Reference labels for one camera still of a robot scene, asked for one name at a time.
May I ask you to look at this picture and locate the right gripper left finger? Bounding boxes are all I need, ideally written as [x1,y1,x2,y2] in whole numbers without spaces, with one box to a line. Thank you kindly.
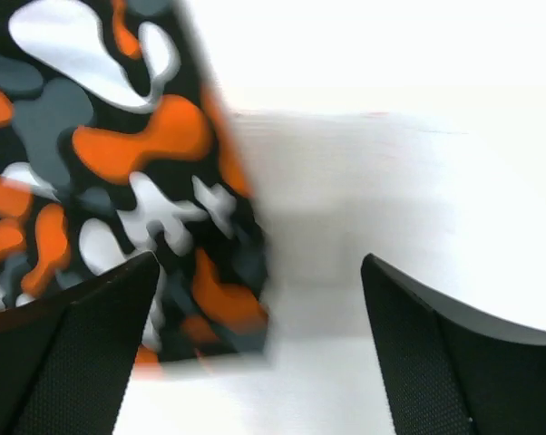
[0,252,160,435]

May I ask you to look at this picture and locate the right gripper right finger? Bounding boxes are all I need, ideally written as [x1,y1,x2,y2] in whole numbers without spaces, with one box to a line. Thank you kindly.
[361,254,546,434]

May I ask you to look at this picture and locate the orange camouflage shorts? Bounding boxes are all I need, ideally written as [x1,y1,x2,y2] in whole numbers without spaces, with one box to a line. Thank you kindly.
[0,1,269,364]

